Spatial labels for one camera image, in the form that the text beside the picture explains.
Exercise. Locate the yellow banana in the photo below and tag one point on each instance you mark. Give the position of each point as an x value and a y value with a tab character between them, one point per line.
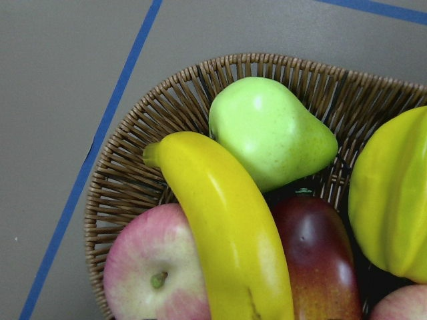
239	247

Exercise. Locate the brown wicker basket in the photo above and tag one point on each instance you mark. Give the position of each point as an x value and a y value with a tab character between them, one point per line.
352	104

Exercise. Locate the green plastic pear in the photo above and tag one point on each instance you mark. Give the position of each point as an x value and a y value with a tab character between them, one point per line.
268	129

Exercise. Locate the red yellow mango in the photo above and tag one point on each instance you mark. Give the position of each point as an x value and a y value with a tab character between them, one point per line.
320	259

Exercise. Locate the pink red apple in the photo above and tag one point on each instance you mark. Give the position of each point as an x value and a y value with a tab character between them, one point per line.
153	270

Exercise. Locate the yellow starfruit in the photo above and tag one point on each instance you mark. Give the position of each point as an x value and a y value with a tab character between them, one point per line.
387	196

